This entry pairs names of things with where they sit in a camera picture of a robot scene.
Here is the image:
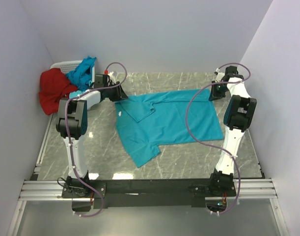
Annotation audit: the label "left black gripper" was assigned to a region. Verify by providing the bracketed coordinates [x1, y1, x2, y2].
[105, 82, 129, 102]

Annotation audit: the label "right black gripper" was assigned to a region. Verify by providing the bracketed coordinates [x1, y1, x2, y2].
[208, 81, 228, 101]

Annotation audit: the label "teal t shirt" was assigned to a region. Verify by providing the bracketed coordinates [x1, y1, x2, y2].
[66, 57, 96, 98]
[115, 89, 224, 168]

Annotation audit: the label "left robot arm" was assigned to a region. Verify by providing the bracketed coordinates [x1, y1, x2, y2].
[56, 70, 128, 198]

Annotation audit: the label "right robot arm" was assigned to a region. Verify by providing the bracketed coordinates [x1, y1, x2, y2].
[208, 63, 257, 196]

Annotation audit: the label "white laundry basket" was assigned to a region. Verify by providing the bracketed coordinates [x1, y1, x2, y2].
[50, 58, 95, 83]

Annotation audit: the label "red t shirt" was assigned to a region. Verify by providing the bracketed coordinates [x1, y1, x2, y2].
[39, 68, 78, 116]

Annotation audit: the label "black mounting beam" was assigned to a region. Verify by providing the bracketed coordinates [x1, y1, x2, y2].
[61, 178, 239, 208]

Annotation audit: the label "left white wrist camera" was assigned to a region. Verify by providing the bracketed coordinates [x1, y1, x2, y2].
[103, 70, 117, 83]

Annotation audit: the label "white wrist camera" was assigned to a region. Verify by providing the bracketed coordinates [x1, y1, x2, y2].
[103, 70, 117, 83]
[214, 68, 225, 82]

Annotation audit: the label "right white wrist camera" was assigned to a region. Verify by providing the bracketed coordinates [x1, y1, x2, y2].
[214, 68, 225, 82]

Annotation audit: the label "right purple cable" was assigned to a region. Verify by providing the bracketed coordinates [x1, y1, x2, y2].
[185, 62, 252, 215]

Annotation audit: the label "purple cable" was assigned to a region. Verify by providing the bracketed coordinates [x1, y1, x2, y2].
[185, 62, 252, 215]
[65, 61, 128, 218]

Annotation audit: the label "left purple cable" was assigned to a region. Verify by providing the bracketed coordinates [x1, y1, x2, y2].
[65, 61, 128, 218]

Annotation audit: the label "aluminium rail frame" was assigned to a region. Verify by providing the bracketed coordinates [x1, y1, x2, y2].
[19, 116, 289, 236]

